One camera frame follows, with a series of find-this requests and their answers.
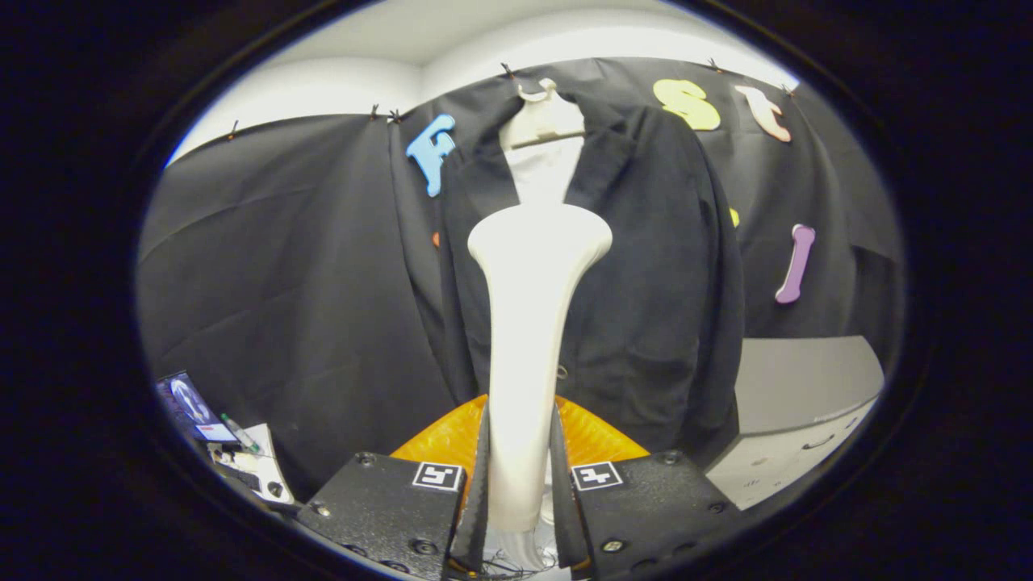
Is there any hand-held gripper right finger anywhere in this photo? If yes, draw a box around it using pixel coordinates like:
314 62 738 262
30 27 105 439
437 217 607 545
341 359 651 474
551 395 747 571

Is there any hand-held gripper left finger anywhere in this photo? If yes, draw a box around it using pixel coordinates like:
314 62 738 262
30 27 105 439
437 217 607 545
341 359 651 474
295 394 491 580

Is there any white garment steamer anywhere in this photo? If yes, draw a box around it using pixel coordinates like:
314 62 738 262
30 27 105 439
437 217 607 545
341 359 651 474
467 203 613 571

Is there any black blazer jacket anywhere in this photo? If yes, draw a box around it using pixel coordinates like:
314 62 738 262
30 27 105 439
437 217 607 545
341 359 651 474
440 81 745 465

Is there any cream clothes hanger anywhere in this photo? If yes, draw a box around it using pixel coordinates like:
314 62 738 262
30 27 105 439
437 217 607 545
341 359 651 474
499 78 586 150

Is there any white side table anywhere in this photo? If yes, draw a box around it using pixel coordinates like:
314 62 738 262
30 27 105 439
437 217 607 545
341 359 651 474
208 424 295 505

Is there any green marker pen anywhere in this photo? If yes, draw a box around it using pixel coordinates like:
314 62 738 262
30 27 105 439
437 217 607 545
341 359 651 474
220 413 261 454

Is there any grey cabinet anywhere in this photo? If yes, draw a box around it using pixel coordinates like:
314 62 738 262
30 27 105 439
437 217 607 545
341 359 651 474
706 336 885 511

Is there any black backdrop cloth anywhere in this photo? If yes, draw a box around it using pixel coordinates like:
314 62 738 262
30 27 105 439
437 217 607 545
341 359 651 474
137 56 903 501

